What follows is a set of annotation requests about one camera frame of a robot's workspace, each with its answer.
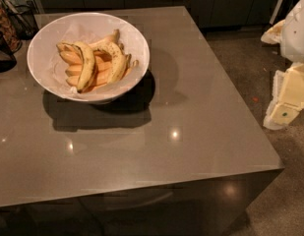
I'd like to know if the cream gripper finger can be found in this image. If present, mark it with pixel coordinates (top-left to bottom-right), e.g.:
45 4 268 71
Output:
270 64 304 126

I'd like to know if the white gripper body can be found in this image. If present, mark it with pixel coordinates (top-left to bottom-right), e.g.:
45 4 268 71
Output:
280 0 304 63

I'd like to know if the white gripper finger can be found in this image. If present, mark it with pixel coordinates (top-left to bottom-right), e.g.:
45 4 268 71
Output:
263 71 284 131

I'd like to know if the spotted yellow banana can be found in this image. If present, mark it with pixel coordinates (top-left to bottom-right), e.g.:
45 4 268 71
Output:
93 42 127 84

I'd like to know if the yellow banana left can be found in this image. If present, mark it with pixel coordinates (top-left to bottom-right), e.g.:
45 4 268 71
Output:
56 41 95 93

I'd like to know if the white paper bowl liner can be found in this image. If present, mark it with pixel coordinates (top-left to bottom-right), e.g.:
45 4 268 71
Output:
51 24 150 102

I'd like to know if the white bowl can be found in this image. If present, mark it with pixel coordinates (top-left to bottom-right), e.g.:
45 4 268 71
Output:
27 13 150 104

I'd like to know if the bunch of orange bananas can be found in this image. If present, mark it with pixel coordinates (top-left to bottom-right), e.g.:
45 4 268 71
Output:
56 29 139 93

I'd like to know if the dark cluttered objects top-left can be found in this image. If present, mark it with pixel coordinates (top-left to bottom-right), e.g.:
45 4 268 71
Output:
0 0 38 73

